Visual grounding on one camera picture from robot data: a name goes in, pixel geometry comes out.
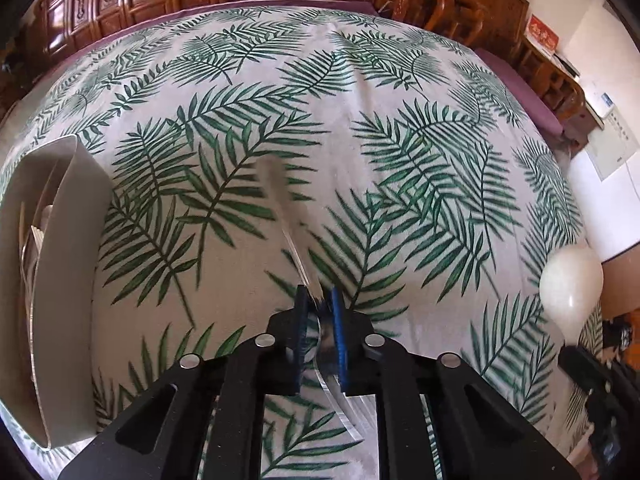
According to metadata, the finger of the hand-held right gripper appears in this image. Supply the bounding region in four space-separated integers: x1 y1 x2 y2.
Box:
558 345 609 392

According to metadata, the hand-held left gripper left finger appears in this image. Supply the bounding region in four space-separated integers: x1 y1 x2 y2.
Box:
59 285 314 480

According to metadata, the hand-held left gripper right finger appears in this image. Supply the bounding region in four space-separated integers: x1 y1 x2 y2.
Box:
329 286 582 480

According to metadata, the clear plastic fork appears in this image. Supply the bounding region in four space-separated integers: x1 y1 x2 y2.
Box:
254 156 337 361

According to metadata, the grey utensil tray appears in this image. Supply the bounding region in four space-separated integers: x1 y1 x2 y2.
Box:
0 135 114 452

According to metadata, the leaf print tablecloth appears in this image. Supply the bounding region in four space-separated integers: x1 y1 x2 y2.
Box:
0 2 603 480

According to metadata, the red box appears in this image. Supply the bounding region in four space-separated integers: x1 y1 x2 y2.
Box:
528 14 559 57

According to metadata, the wooden armchair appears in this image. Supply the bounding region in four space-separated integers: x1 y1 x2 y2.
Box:
424 0 487 47

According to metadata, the white wall poster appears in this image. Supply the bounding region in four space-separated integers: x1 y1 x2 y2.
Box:
585 92 632 182

